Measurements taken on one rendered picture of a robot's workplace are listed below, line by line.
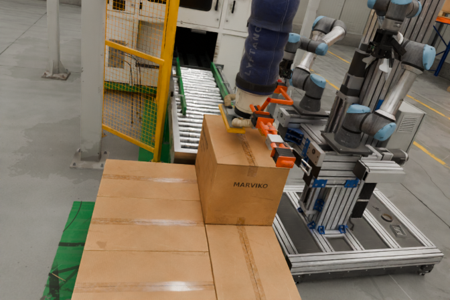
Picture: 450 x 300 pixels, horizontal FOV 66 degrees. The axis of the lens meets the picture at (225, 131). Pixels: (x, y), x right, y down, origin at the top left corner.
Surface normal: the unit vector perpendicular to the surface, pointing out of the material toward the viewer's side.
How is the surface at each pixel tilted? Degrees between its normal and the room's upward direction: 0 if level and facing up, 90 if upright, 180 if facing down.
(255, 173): 90
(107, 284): 0
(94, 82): 92
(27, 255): 0
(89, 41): 90
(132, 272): 0
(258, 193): 90
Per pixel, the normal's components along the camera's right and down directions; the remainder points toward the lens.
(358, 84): 0.24, 0.47
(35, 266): 0.18, -0.88
